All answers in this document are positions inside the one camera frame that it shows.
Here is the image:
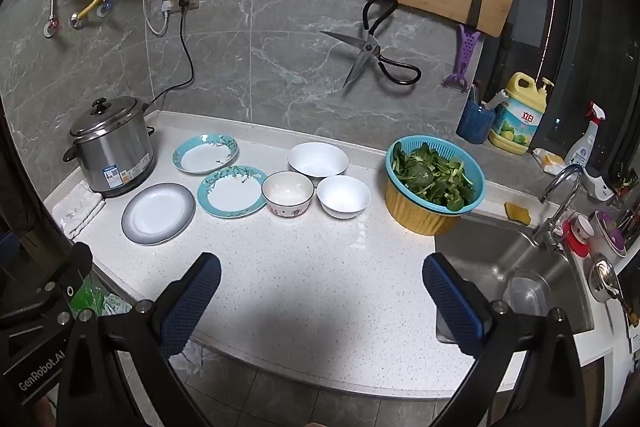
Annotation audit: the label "purple peeler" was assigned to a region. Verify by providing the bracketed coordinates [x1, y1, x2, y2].
[442, 24, 483, 94]

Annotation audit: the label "red silicone mat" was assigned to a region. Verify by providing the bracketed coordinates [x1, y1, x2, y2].
[561, 214, 591, 260]

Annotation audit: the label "white and yellow packet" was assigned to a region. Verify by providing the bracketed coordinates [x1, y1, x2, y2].
[531, 148, 568, 172]

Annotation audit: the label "black power cable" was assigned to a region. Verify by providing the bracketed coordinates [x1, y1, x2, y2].
[145, 0, 195, 108]

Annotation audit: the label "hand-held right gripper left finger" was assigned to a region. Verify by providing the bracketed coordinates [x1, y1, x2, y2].
[59, 252, 222, 427]

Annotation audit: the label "dark rimmed patterned bowl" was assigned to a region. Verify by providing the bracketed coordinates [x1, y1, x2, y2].
[261, 171, 315, 217]

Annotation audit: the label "yellow sponge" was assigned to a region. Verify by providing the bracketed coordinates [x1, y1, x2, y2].
[505, 202, 532, 226]

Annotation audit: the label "white spray bottle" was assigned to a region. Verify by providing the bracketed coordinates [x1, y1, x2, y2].
[564, 102, 607, 168]

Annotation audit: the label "large white bowl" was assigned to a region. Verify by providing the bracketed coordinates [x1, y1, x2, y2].
[287, 142, 350, 179]

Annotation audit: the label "purple bowl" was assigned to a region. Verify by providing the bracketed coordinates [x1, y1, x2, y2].
[592, 209, 628, 258]

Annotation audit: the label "blue utensil holder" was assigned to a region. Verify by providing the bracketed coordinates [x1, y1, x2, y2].
[456, 98, 496, 145]

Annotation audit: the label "yellow plastic basin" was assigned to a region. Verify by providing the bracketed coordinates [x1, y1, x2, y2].
[385, 189, 463, 237]

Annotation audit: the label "small patterned cup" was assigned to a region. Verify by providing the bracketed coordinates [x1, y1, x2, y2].
[570, 213, 596, 243]

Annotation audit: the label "clear plastic container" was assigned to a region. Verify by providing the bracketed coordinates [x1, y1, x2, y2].
[502, 269, 551, 323]

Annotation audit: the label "grey rimmed white plate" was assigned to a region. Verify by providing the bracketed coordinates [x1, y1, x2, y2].
[121, 183, 196, 246]

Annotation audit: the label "white handled knife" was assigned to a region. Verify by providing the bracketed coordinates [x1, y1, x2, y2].
[482, 89, 510, 110]

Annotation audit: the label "chrome faucet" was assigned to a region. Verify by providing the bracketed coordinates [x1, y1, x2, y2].
[531, 164, 585, 253]

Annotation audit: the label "white dish cloth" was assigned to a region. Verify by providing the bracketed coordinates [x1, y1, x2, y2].
[51, 183, 107, 241]

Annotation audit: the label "teal plastic colander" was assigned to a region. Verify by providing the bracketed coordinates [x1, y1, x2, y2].
[385, 135, 487, 217]

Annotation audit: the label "green leafy vegetables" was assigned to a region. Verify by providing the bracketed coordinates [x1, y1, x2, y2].
[392, 143, 476, 212]

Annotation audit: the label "green plastic bag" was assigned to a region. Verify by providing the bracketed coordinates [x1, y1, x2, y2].
[70, 274, 133, 315]

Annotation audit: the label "black handled kitchen scissors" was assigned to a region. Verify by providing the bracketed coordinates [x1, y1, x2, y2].
[320, 0, 422, 89]

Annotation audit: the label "crumpled plastic bag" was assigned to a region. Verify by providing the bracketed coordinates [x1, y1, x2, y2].
[177, 339, 218, 375]

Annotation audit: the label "small white bowl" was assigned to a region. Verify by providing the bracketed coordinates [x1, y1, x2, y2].
[316, 175, 372, 219]

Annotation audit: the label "white water hose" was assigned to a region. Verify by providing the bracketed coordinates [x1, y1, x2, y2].
[42, 0, 68, 40]

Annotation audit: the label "stainless steel sink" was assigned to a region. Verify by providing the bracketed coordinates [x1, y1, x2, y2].
[434, 212, 596, 345]

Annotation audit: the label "teal floral rimmed plate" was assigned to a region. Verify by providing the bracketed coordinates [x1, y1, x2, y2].
[172, 133, 240, 176]
[196, 165, 268, 218]

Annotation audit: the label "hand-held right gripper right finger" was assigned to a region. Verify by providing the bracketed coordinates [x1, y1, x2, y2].
[421, 252, 587, 427]

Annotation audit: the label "yellow detergent bottle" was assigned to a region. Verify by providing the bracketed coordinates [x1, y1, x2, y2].
[488, 72, 555, 156]

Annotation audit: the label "white plastic object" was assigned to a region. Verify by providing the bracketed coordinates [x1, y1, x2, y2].
[584, 162, 617, 201]

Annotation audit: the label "stainless steel rice cooker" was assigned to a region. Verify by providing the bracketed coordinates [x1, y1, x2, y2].
[63, 97, 156, 198]

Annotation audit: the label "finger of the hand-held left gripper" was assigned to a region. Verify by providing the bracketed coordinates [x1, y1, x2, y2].
[0, 242, 93, 333]

